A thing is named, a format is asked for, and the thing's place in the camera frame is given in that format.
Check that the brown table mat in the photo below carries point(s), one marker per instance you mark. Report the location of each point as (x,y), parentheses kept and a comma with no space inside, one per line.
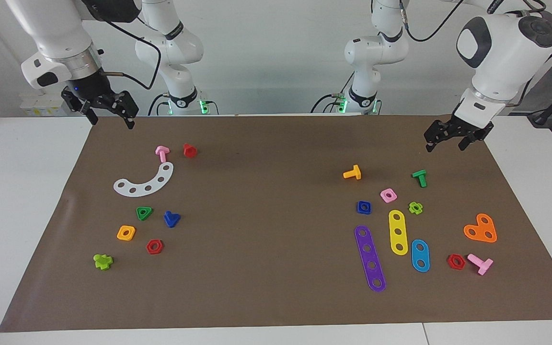
(257,278)

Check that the pink square plastic nut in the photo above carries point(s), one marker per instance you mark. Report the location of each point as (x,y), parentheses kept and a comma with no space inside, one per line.
(393,198)

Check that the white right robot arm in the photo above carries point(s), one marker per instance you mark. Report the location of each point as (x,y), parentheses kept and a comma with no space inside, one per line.
(55,28)

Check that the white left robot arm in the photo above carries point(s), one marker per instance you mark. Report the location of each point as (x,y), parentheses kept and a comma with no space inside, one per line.
(501,52)

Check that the white curved five-hole plate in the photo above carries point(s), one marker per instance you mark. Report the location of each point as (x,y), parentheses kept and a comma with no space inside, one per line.
(155,184)

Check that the light green cross nut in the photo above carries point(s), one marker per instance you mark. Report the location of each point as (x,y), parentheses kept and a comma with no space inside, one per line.
(410,208)

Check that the pink plastic bolt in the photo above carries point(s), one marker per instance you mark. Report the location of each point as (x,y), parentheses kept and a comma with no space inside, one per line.
(162,152)
(482,265)

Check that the blue two-hole plastic strip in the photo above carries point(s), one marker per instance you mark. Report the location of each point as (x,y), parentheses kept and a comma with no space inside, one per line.
(420,255)

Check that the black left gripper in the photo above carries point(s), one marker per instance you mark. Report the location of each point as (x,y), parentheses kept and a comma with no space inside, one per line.
(467,125)

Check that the orange three-hole angle plate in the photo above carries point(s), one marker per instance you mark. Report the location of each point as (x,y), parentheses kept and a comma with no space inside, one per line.
(481,229)

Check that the dark green plastic bolt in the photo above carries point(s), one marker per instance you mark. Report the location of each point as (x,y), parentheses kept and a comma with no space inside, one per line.
(419,175)

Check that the orange square plastic nut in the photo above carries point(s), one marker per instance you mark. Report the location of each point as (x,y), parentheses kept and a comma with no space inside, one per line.
(120,236)

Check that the orange plastic bolt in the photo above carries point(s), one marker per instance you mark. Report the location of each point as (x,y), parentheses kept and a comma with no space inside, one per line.
(355,172)

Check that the red hex-head plastic bolt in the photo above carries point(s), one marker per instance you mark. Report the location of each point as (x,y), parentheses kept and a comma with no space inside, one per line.
(189,151)

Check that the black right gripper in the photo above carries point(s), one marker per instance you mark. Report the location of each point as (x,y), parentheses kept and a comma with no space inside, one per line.
(91,91)

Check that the purple four-hole plastic strip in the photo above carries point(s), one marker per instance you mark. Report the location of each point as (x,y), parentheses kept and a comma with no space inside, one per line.
(365,241)

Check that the red hexagonal plastic nut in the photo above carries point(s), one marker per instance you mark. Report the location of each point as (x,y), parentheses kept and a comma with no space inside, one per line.
(149,249)
(450,264)

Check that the blue square plastic nut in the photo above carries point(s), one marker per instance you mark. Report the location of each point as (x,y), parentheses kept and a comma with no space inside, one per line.
(359,211)

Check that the white cardboard box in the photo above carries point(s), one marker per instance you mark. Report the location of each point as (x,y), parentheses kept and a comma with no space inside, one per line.
(41,108)

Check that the light green cross-head bolt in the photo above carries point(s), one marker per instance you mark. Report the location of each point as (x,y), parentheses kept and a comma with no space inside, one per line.
(102,262)

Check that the blue plastic bolt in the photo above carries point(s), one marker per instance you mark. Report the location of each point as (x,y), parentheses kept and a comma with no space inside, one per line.
(171,219)

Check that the yellow three-hole plastic strip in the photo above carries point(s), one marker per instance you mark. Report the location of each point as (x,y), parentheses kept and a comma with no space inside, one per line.
(397,224)

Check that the dark green triangular nut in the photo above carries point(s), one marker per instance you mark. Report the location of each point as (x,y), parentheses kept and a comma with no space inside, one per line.
(139,210)

